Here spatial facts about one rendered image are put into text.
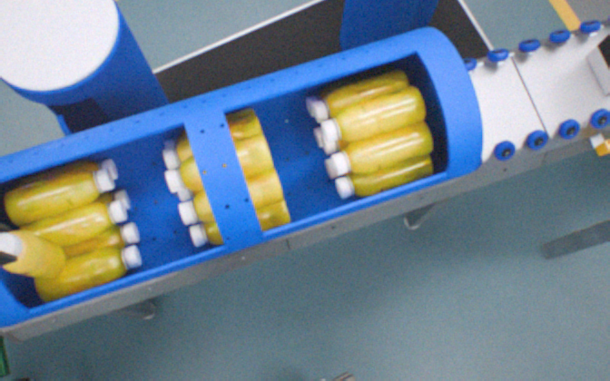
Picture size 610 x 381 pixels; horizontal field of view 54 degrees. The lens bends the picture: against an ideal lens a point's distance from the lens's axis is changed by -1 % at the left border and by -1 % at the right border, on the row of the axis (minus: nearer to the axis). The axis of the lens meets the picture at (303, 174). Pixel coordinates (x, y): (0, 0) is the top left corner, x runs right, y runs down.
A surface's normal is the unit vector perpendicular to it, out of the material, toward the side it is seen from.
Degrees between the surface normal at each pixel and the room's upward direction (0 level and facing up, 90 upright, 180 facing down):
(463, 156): 61
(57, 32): 0
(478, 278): 0
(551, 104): 0
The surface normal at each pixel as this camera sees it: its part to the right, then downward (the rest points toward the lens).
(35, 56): 0.02, -0.25
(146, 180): 0.18, 0.24
